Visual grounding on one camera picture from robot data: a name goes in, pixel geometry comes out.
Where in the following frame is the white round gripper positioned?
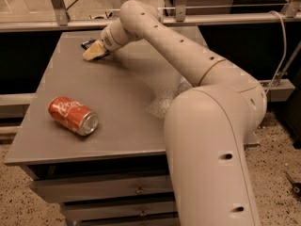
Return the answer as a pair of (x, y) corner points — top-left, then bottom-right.
(82, 18), (139, 62)

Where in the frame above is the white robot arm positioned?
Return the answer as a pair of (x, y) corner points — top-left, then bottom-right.
(84, 0), (267, 226)

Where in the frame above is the grey metal railing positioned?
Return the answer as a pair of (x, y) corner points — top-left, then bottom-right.
(0, 0), (300, 32)

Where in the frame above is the red coca-cola can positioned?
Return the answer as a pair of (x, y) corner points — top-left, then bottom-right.
(48, 96), (99, 136)

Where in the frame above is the grey drawer cabinet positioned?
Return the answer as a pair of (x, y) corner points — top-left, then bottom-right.
(4, 25), (260, 226)

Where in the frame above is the top grey drawer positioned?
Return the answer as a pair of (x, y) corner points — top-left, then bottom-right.
(30, 173), (173, 202)

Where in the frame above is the grey drawer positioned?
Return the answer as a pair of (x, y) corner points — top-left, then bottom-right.
(60, 201), (177, 220)
(30, 173), (173, 202)
(79, 214), (181, 226)

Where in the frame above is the middle grey drawer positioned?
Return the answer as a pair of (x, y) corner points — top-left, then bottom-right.
(60, 201), (177, 220)

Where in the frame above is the bottom grey drawer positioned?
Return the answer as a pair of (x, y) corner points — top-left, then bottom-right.
(79, 214), (181, 226)

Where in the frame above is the black caster wheel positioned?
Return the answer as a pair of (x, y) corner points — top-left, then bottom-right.
(285, 172), (301, 197)

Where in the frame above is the white cable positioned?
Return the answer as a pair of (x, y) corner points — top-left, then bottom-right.
(264, 10), (288, 94)

